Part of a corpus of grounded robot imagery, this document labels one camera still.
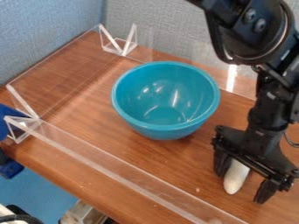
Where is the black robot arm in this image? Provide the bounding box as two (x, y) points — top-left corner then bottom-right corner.
(187, 0), (299, 204)

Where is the clear acrylic front barrier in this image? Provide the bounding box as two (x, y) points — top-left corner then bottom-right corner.
(4, 115), (250, 224)

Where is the white toy mushroom brown cap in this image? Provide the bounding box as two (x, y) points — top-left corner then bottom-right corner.
(223, 159), (250, 194)

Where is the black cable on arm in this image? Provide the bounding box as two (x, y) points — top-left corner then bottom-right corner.
(283, 132), (299, 147)

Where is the clear acrylic back barrier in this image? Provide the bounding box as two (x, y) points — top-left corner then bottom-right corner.
(98, 24), (258, 99)

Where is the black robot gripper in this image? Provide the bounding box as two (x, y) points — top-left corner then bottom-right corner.
(211, 125), (299, 204)

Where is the black and white object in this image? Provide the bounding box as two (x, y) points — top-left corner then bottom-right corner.
(0, 204), (43, 224)

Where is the clear acrylic left barrier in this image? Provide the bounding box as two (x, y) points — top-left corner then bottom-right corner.
(4, 24), (103, 120)

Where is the blue clamp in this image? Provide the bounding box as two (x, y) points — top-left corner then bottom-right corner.
(0, 103), (26, 179)

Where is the blue plastic bowl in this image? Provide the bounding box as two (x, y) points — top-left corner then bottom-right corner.
(111, 61), (220, 140)

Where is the clear acrylic barrier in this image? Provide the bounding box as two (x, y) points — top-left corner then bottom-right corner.
(4, 115), (250, 224)
(4, 24), (103, 120)
(98, 24), (258, 99)

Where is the clear bracket under table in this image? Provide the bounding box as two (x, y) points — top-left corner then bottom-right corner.
(60, 200), (108, 224)

